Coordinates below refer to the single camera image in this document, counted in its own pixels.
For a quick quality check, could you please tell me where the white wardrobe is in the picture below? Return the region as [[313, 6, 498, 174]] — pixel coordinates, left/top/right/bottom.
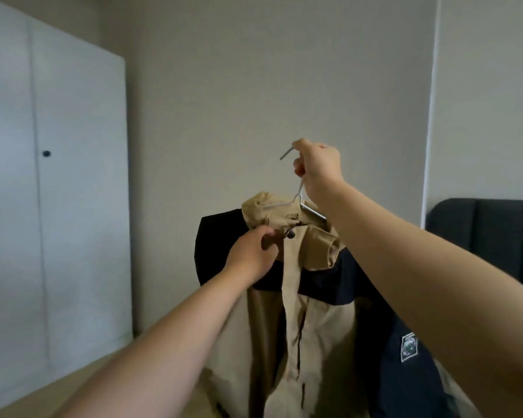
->
[[0, 0, 134, 415]]

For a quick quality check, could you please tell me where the person's left hand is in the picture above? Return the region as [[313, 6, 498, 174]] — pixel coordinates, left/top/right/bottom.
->
[[224, 224, 282, 286]]

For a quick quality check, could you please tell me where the person's right forearm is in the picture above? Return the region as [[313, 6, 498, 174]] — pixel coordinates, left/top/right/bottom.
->
[[316, 180, 523, 418]]

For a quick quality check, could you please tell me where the tan and black jacket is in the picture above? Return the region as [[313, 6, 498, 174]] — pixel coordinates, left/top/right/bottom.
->
[[194, 191, 486, 418]]

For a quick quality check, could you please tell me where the person's left forearm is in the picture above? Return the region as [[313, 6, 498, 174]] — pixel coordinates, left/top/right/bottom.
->
[[56, 269, 256, 418]]

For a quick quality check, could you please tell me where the dark grey upholstered headboard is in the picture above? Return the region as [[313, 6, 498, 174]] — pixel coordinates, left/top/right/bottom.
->
[[425, 198, 523, 297]]

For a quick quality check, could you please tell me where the white wire hanger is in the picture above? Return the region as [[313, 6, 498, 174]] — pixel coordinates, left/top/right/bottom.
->
[[261, 145, 329, 236]]

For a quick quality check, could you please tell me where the person's right hand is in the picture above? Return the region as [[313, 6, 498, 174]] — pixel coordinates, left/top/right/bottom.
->
[[292, 138, 346, 204]]

